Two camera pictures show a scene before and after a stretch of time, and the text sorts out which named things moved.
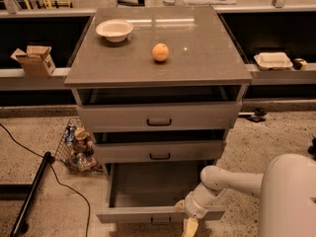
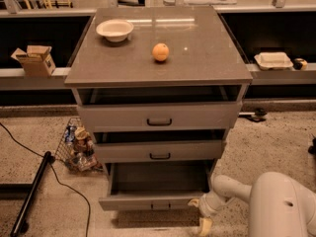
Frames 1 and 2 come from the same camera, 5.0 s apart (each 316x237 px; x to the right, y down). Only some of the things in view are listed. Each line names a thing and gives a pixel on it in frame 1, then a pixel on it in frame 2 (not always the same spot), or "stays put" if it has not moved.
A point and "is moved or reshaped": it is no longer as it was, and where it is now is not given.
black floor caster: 258,116 stays put
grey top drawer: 160,107 stays put
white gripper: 192,208 to 206,206
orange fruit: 160,51 stays put
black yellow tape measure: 299,63 stays put
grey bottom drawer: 147,193 is moved or reshaped
